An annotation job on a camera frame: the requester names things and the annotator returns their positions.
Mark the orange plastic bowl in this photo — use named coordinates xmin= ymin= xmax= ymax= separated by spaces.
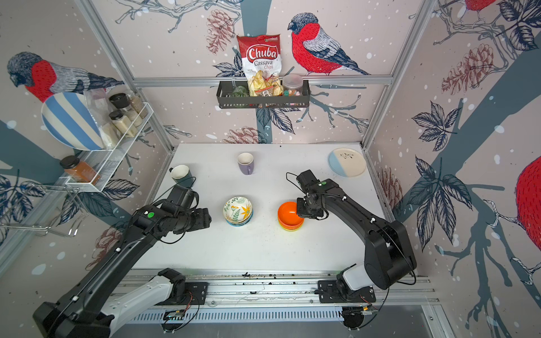
xmin=278 ymin=201 xmax=304 ymax=225
xmin=280 ymin=223 xmax=302 ymax=229

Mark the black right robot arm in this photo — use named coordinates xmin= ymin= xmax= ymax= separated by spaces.
xmin=295 ymin=170 xmax=417 ymax=291

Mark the orange spice jar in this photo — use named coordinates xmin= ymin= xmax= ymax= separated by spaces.
xmin=60 ymin=155 xmax=101 ymax=184

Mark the yellow flower ceramic bowl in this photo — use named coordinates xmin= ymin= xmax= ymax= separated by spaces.
xmin=223 ymin=197 xmax=253 ymax=223

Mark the clear candy jar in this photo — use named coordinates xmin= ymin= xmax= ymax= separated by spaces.
xmin=282 ymin=74 xmax=304 ymax=97

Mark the blue yellow patterned bowl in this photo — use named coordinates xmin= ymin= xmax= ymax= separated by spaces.
xmin=226 ymin=214 xmax=253 ymax=227

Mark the black wall basket shelf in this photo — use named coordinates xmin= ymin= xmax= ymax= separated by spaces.
xmin=216 ymin=80 xmax=311 ymax=108

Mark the dark green faceted cup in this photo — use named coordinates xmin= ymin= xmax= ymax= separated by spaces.
xmin=169 ymin=165 xmax=195 ymax=189

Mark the purple ceramic mug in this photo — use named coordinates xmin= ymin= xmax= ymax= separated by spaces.
xmin=237 ymin=152 xmax=254 ymax=175

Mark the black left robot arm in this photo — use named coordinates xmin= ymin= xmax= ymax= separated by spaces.
xmin=33 ymin=185 xmax=211 ymax=337

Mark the black lid spice jar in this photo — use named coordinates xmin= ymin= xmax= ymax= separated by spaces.
xmin=108 ymin=110 xmax=137 ymax=138
xmin=108 ymin=93 xmax=143 ymax=127

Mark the Chuba cassava chips bag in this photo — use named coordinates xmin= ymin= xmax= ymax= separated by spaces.
xmin=237 ymin=35 xmax=283 ymax=97

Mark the orange plastic bowl front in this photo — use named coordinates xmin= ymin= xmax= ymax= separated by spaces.
xmin=278 ymin=201 xmax=304 ymax=225

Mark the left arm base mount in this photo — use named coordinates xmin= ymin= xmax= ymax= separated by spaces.
xmin=156 ymin=268 xmax=209 ymax=306

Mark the blue white ceramic plate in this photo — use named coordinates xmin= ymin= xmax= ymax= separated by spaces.
xmin=328 ymin=148 xmax=366 ymax=177

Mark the clear wire wall rack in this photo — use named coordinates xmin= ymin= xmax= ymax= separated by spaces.
xmin=62 ymin=90 xmax=154 ymax=192

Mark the blue white striped plate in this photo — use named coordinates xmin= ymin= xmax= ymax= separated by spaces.
xmin=41 ymin=92 xmax=104 ymax=151

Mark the green item in basket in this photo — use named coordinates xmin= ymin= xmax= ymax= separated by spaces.
xmin=231 ymin=85 xmax=250 ymax=97

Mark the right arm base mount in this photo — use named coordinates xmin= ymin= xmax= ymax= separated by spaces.
xmin=314 ymin=264 xmax=376 ymax=304

